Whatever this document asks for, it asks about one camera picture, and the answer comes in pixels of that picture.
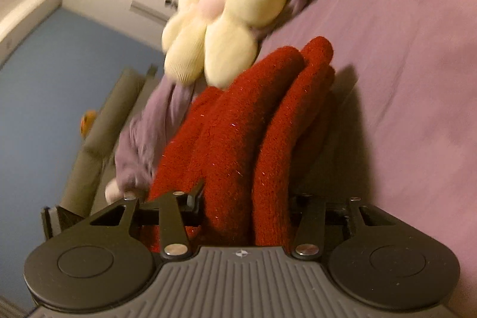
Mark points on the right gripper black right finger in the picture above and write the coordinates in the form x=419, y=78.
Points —
x=320, y=227

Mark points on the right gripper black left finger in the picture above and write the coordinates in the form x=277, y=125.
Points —
x=172, y=213

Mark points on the red knitted sweater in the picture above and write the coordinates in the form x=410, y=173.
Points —
x=249, y=143

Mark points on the small pink plush toy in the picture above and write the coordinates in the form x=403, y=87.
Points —
x=112, y=192

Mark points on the olive green headboard cushion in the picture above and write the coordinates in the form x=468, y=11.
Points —
x=94, y=166

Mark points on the purple bed sheet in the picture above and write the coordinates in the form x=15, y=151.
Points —
x=404, y=133

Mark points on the orange plush toy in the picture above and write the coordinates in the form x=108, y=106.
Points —
x=87, y=122

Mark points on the cream flower shaped pillow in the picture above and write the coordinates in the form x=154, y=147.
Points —
x=215, y=39

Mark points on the purple crumpled blanket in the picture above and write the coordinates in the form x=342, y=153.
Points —
x=143, y=141

